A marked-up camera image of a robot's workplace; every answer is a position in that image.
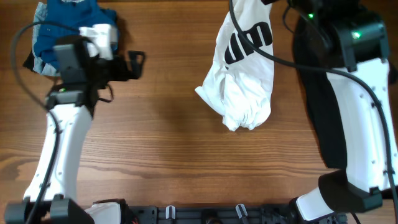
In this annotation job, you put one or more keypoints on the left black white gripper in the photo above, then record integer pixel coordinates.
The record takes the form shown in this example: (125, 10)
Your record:
(124, 74)

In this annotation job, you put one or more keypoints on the black garment under pile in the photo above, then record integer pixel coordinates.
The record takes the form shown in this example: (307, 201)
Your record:
(29, 62)

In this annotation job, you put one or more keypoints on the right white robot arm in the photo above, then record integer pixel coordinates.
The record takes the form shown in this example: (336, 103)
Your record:
(341, 50)

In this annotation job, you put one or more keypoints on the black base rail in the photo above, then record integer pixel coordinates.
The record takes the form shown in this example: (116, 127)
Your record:
(239, 214)

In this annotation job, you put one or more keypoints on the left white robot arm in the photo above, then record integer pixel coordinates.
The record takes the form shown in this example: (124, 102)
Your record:
(51, 196)

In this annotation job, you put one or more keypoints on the white t-shirt black print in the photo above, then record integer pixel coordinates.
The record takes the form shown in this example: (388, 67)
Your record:
(239, 83)

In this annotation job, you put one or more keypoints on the black polo shirt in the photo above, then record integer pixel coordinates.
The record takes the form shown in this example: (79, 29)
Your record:
(322, 106)

